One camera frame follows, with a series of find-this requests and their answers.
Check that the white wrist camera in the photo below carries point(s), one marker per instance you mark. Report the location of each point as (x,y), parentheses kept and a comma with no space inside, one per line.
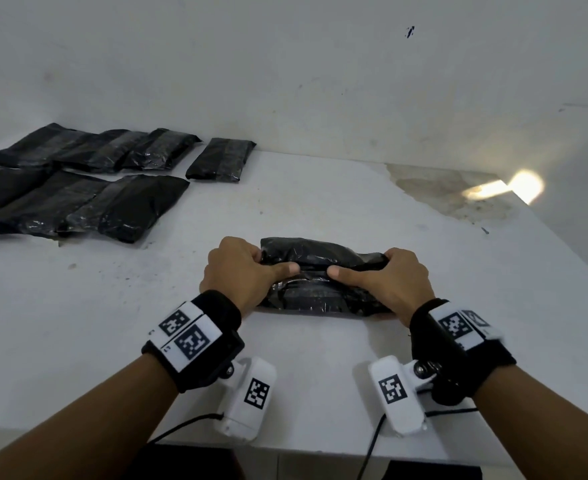
(244,409)
(399,409)

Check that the crinkled black plastic bag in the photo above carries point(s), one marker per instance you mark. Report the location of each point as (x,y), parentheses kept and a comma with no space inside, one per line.
(98,152)

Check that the black packet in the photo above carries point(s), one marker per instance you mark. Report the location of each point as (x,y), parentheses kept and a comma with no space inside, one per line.
(164,149)
(221,159)
(129,207)

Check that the person's right forearm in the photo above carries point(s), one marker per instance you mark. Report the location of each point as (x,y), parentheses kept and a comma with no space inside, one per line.
(549,424)

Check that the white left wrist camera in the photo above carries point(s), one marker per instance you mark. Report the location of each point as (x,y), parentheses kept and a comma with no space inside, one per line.
(244,409)

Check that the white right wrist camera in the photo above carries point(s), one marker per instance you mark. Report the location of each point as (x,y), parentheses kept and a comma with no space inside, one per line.
(399,409)

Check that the person's right hand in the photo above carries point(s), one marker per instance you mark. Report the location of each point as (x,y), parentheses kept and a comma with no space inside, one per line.
(399,284)

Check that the glossy black plastic bag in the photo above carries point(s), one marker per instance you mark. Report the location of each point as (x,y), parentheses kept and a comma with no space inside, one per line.
(43,204)

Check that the row of black plastic packets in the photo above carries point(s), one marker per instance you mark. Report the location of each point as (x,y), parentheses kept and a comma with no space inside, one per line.
(319,254)

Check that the person's left forearm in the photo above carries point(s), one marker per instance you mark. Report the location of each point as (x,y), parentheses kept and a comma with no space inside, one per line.
(83,424)

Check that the black left wristband with markers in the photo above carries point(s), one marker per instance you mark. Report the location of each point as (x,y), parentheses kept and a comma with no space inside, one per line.
(219,314)

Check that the person's left hand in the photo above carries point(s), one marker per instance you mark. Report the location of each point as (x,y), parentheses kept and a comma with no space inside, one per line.
(234,279)

